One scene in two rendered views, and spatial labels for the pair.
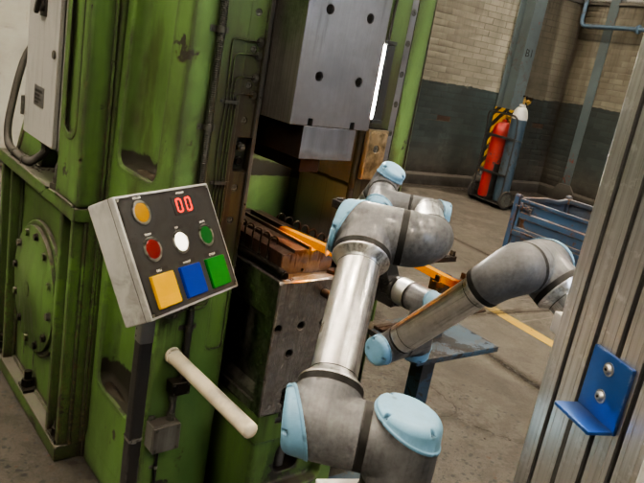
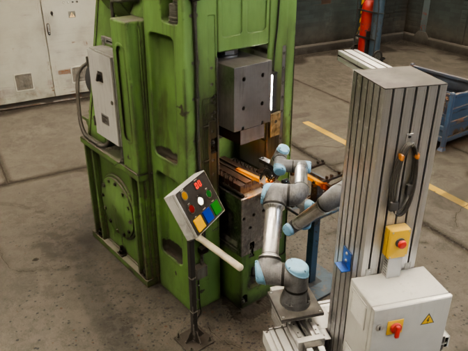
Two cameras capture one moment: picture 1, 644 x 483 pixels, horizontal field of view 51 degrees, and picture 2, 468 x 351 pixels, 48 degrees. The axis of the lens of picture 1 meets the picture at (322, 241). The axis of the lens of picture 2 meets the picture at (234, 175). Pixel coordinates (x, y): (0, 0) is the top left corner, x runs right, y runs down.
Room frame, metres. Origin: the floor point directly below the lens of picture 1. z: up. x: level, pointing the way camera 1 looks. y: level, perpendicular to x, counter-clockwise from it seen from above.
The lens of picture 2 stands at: (-1.14, 0.04, 2.58)
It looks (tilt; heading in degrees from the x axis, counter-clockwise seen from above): 27 degrees down; 2
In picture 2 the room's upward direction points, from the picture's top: straight up
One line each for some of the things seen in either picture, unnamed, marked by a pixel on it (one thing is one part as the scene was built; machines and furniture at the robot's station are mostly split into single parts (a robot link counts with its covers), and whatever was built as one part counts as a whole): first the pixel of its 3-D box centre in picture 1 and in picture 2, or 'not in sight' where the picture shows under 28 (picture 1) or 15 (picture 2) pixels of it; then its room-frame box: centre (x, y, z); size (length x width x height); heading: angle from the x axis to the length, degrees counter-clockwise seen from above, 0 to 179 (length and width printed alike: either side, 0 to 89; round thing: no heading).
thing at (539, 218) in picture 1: (587, 254); (425, 104); (5.45, -2.19, 0.36); 1.20 x 0.80 x 0.72; 37
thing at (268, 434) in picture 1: (250, 425); (237, 257); (2.18, 0.14, 0.23); 0.55 x 0.37 x 0.47; 41
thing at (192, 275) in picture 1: (192, 280); (207, 215); (1.49, 0.29, 1.01); 0.07 x 0.05 x 0.07; 156
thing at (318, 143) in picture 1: (287, 129); (231, 125); (2.13, 0.17, 1.32); 0.42 x 0.20 x 0.10; 41
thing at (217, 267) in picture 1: (217, 271); (215, 207); (1.58, 0.25, 1.01); 0.07 x 0.05 x 0.07; 156
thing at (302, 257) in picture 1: (269, 238); (231, 173); (2.13, 0.17, 0.96); 0.42 x 0.20 x 0.09; 41
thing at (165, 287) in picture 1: (165, 289); (199, 223); (1.40, 0.33, 1.01); 0.07 x 0.05 x 0.07; 156
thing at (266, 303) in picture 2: not in sight; (253, 302); (1.94, 0.00, 0.01); 0.58 x 0.39 x 0.01; 131
